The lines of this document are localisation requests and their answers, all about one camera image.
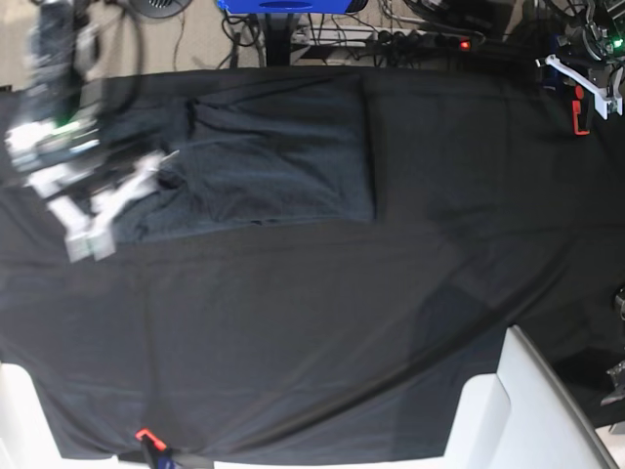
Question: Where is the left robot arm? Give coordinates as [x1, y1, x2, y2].
[535, 0, 624, 135]

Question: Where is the black table stand column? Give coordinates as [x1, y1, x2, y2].
[259, 14, 301, 67]

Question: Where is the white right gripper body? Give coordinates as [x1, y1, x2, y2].
[26, 150, 179, 262]

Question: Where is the black table cloth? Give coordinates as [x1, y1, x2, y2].
[1, 67, 624, 464]

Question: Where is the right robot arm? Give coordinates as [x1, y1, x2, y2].
[5, 1, 171, 262]

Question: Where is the dark blue-grey T-shirt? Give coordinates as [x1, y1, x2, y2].
[105, 74, 375, 243]

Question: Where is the blue clamp at front edge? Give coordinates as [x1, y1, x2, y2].
[135, 428, 177, 469]

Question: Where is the round black floor grommet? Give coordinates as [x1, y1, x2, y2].
[130, 0, 191, 20]

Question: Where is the blue clamp with black handle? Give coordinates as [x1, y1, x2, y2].
[540, 65, 563, 91]

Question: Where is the blue box on stand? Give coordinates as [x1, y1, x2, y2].
[217, 0, 368, 15]

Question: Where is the red and black clamp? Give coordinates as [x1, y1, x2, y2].
[571, 84, 595, 137]

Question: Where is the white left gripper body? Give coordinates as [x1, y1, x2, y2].
[535, 55, 624, 119]

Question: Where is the white foam block left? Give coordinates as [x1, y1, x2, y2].
[1, 363, 119, 468]

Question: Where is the black metal bracket right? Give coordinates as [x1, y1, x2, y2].
[601, 362, 625, 406]

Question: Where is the white foam block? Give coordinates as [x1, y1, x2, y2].
[442, 326, 618, 469]
[1, 363, 119, 468]

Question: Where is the white power strip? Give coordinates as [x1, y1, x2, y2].
[291, 23, 442, 48]

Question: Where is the white foam block right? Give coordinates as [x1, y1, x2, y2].
[442, 326, 618, 469]

